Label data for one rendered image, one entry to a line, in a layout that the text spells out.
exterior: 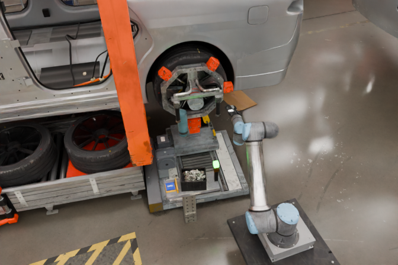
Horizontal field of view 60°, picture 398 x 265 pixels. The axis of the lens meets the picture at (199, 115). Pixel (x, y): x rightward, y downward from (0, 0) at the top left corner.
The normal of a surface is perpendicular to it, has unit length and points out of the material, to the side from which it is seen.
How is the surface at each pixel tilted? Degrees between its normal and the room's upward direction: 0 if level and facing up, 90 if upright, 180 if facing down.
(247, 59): 90
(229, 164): 0
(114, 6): 90
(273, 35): 90
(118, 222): 0
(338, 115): 0
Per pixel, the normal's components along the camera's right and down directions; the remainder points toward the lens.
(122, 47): 0.20, 0.63
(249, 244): -0.02, -0.76
